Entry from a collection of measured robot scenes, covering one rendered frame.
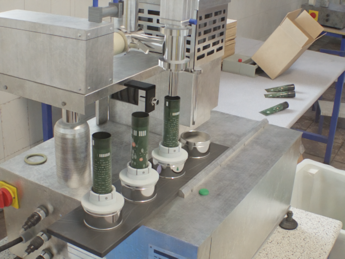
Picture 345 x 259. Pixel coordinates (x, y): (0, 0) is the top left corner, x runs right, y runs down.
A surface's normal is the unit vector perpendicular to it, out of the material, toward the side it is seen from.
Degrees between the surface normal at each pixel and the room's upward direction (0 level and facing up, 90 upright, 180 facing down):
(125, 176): 0
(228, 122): 0
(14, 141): 90
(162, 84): 90
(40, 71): 90
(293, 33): 111
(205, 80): 90
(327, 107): 0
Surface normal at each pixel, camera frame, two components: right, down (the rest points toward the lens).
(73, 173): 0.22, 0.38
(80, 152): 0.58, 0.34
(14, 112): 0.87, 0.23
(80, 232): 0.05, -0.92
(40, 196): -0.49, 0.31
